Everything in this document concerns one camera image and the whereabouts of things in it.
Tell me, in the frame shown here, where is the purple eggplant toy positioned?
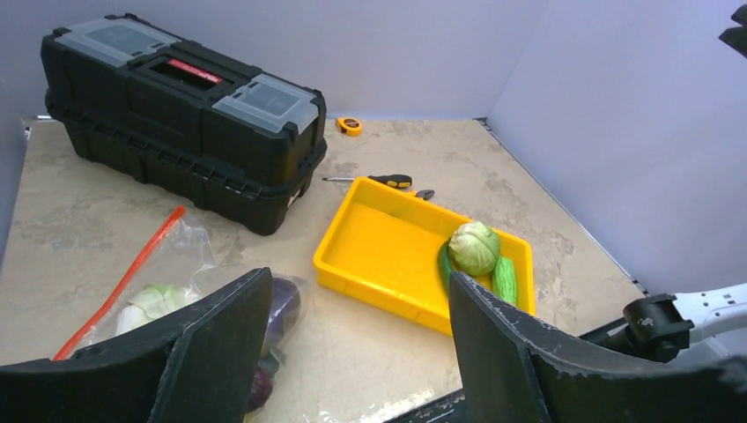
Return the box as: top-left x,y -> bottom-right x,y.
246,277 -> 303,414

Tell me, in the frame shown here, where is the clear zip top bag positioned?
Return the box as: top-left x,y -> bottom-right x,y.
54,205 -> 308,422

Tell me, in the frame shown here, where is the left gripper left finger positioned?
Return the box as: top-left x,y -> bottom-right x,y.
1,268 -> 273,422

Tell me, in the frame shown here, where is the green cabbage toy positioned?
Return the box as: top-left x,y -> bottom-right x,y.
447,220 -> 500,277

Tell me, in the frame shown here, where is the white cauliflower toy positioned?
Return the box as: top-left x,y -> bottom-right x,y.
115,285 -> 203,336

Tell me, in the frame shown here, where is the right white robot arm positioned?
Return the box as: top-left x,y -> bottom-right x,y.
596,2 -> 746,362

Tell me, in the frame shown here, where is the yellow-handled screwdriver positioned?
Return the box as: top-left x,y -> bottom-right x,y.
322,174 -> 413,189

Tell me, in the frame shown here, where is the orange tape measure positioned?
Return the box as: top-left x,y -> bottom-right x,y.
336,117 -> 363,137

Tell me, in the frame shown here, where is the dark green chili pepper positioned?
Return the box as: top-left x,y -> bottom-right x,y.
437,241 -> 454,296

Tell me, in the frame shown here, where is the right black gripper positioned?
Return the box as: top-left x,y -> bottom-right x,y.
719,4 -> 747,57

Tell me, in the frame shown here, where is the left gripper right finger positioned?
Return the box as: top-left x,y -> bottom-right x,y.
449,272 -> 746,422

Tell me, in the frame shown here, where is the yellow plastic tray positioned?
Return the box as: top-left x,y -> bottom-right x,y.
314,177 -> 536,335

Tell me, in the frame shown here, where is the green cucumber toy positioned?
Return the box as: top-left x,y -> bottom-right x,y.
492,256 -> 518,306

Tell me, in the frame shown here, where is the black plastic toolbox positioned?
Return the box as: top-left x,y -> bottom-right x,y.
41,13 -> 328,235

